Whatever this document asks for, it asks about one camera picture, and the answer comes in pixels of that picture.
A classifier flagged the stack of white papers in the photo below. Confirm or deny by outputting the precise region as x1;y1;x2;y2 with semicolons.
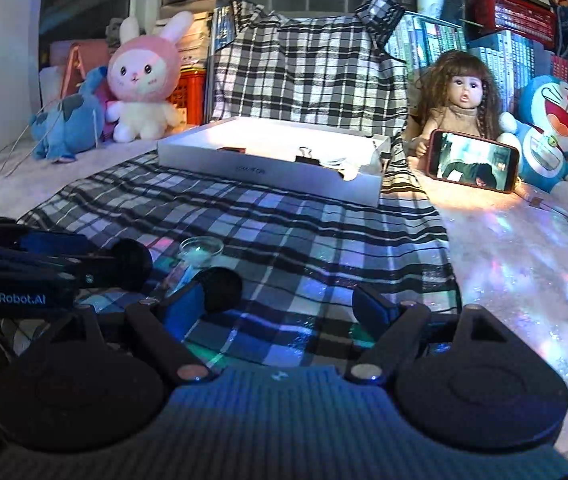
156;0;235;68

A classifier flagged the row of books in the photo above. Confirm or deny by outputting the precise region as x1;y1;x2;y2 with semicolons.
384;12;568;161

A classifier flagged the orange plastic crate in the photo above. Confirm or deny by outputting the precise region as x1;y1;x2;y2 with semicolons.
169;70;210;126

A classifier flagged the blue plush toy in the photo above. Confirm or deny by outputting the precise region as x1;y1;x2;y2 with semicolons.
30;66;107;163

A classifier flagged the smartphone with red case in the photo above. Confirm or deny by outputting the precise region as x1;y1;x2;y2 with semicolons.
426;129;521;195

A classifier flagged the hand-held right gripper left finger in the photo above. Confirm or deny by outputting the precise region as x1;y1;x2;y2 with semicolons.
78;280;215;383

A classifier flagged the curly haired doll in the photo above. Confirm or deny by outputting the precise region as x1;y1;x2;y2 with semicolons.
404;50;507;171

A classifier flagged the black round cap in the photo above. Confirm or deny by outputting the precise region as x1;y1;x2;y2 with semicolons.
109;238;154;291
199;267;243;315

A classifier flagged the black binder clip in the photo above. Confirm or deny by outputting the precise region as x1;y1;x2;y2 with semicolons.
294;145;321;166

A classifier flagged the black white plaid cloth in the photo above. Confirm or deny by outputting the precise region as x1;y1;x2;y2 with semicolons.
0;0;465;376

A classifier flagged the blue robot cat plush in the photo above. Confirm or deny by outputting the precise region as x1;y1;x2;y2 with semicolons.
499;75;568;203

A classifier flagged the pink box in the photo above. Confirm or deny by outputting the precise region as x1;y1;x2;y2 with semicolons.
46;40;115;106

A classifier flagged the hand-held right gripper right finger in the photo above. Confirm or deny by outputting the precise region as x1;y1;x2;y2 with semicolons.
344;285;507;386

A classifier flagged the white cardboard box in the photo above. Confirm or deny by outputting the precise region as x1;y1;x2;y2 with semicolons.
157;116;392;208

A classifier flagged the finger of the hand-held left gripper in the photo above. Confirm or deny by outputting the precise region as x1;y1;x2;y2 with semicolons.
0;212;96;257
0;242;117;288

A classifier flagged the red plastic basket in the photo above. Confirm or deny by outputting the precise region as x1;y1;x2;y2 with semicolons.
466;0;557;51

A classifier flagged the pink bunny plush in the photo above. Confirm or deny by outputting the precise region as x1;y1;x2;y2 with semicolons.
105;11;195;143

